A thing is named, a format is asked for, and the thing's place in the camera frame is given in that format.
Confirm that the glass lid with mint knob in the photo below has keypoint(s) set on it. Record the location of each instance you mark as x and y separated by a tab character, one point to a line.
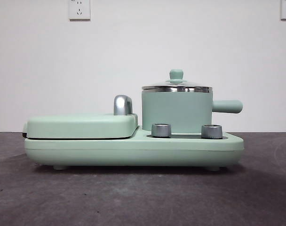
176	74

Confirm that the mint green griddle cover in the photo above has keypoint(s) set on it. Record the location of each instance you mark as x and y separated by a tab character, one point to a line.
74	126

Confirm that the mint green breakfast machine base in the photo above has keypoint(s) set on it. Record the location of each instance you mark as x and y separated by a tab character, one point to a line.
133	150

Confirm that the silver control knob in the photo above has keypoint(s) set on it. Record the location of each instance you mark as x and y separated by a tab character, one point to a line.
160	130
211	131

